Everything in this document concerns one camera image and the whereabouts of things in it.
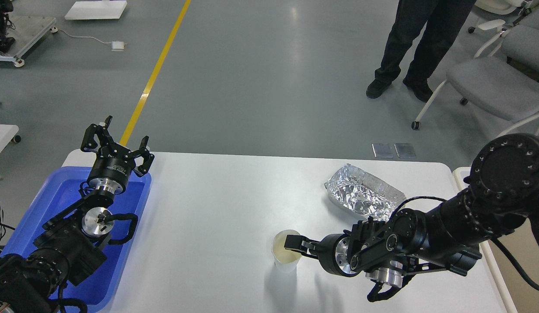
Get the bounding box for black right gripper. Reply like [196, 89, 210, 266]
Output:
[284, 233, 355, 277]

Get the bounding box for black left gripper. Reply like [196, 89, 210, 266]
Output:
[80, 115, 155, 194]

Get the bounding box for white paper cup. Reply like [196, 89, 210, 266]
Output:
[271, 230, 302, 273]

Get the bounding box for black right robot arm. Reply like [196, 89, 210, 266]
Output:
[283, 133, 539, 302]

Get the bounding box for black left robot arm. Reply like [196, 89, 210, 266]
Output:
[0, 116, 155, 313]

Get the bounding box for aluminium foil tray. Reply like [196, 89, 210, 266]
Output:
[324, 163, 407, 221]

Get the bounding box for white side table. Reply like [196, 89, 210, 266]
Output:
[0, 124, 22, 153]

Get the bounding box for metal floor plate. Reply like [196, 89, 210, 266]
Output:
[372, 143, 394, 159]
[394, 143, 416, 159]

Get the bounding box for white flat board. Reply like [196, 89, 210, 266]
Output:
[64, 0, 128, 20]

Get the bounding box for beige plastic bin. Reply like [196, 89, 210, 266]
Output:
[453, 167, 517, 313]

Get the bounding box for grey office chair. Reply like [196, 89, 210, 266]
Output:
[411, 15, 539, 135]

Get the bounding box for person in black clothes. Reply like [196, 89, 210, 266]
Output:
[366, 0, 476, 103]

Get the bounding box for white chair at right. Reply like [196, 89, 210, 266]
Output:
[467, 0, 534, 34]

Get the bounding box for white power adapter cable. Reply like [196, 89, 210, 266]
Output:
[56, 28, 126, 52]

